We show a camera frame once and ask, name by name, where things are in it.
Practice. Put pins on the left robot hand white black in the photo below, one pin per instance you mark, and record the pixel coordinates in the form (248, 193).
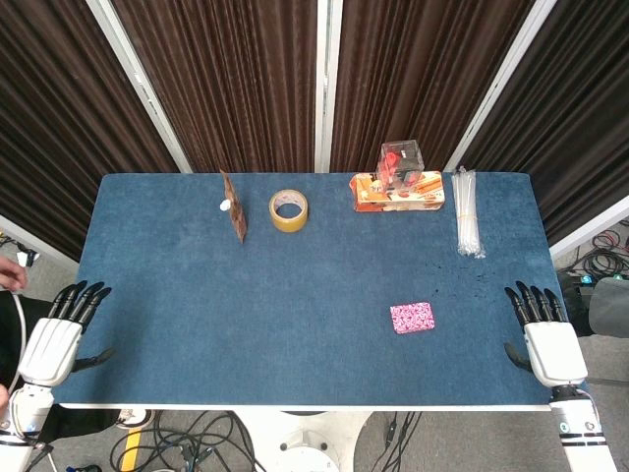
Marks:
(49, 346)

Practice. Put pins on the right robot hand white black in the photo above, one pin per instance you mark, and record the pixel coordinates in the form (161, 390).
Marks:
(553, 349)

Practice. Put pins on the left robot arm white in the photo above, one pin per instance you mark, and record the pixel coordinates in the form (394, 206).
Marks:
(22, 418)

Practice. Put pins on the person in grey trousers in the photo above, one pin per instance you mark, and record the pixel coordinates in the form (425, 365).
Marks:
(611, 305)

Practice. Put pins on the person in black clothes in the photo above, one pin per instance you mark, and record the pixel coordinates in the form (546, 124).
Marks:
(12, 275)

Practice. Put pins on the white power adapter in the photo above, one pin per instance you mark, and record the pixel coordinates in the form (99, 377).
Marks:
(27, 257)

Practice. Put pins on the bundle of clear straws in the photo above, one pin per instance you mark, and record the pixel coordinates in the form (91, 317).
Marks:
(466, 216)

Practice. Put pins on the blue table mat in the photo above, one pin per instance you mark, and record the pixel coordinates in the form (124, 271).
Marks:
(245, 305)

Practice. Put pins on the orange biscuit box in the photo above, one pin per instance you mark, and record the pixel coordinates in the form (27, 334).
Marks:
(393, 202)

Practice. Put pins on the brown pleated curtain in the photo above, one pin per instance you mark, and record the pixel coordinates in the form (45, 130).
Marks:
(59, 123)
(575, 113)
(417, 74)
(226, 83)

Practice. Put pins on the brown spout pouch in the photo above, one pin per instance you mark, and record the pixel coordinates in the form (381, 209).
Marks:
(237, 211)

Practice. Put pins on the clear box with red items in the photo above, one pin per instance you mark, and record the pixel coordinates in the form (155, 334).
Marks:
(400, 162)

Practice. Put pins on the yellow packing tape roll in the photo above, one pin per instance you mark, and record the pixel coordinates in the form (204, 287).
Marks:
(288, 223)

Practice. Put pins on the white partition rail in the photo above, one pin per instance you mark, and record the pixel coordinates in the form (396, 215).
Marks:
(34, 241)
(589, 226)

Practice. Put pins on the white partition post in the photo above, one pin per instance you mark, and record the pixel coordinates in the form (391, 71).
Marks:
(326, 83)
(501, 83)
(137, 83)

